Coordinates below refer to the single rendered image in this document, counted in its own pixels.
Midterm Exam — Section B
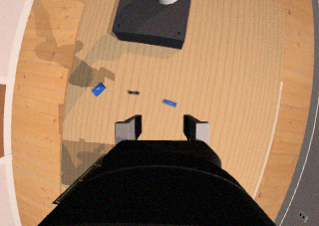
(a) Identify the brown wooden chest of drawers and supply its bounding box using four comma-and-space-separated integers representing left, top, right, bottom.
52, 154, 105, 209

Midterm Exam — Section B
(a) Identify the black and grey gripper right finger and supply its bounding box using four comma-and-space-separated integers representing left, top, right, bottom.
183, 114, 209, 146

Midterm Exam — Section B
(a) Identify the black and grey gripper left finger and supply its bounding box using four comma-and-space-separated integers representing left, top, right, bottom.
115, 114, 142, 144

